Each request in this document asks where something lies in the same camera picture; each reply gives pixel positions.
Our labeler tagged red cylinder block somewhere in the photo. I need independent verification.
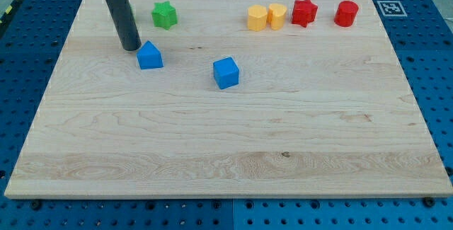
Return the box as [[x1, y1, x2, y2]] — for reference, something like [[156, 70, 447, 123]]
[[334, 1, 359, 27]]

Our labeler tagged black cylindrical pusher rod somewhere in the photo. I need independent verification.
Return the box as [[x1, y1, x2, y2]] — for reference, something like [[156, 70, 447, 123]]
[[105, 0, 141, 51]]

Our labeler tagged blue cube block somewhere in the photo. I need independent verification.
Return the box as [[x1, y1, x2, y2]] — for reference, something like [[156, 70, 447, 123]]
[[213, 57, 239, 89]]

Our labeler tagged yellow pentagon block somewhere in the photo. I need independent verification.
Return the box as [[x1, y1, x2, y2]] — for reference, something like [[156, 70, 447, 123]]
[[247, 4, 268, 31]]

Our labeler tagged blue triangle block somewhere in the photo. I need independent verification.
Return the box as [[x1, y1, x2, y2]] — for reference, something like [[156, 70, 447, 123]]
[[136, 41, 164, 69]]

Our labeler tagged wooden board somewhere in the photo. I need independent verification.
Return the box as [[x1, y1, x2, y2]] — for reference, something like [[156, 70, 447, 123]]
[[5, 0, 452, 200]]

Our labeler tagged yellow heart block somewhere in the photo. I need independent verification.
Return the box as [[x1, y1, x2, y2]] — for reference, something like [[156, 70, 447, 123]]
[[268, 3, 287, 30]]

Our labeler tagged red star block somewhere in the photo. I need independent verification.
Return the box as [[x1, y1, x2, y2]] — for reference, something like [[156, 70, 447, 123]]
[[291, 0, 318, 28]]

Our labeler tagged white fiducial marker tag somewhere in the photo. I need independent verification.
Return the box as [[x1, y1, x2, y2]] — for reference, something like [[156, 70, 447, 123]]
[[377, 0, 407, 17]]

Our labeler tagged green star block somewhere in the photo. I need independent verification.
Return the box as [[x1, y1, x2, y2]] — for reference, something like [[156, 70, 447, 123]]
[[151, 1, 178, 30]]

